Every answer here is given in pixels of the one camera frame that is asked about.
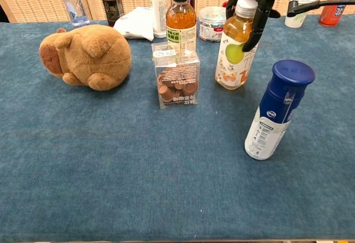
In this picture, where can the tea bottle white cap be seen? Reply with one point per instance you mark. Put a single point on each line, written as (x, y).
(233, 65)

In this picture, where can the brown tea bottle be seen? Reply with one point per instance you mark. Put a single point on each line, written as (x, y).
(180, 18)

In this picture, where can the white bottle blue cap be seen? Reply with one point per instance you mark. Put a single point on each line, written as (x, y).
(280, 101)

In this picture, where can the brown capybara plush toy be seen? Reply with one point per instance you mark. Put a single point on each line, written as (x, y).
(91, 57)

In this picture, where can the red can bottle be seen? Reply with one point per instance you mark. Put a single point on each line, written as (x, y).
(331, 12)

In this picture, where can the clear box of brown capsules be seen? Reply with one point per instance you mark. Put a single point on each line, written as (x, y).
(177, 82)

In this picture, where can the dark drink bottle black label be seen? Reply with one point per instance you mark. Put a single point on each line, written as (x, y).
(111, 4)

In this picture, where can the white paper cup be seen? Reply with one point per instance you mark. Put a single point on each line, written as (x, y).
(294, 21)

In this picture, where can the clear tub of colourful clips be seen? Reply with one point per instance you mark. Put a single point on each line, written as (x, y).
(209, 24)

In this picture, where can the white pill bottle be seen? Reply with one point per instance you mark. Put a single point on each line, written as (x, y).
(158, 7)

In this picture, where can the white plastic bag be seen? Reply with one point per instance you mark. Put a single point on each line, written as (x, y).
(136, 24)

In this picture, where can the clear empty plastic bottle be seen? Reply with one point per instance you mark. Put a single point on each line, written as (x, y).
(76, 10)

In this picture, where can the blue table cloth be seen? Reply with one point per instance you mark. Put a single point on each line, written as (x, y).
(111, 157)

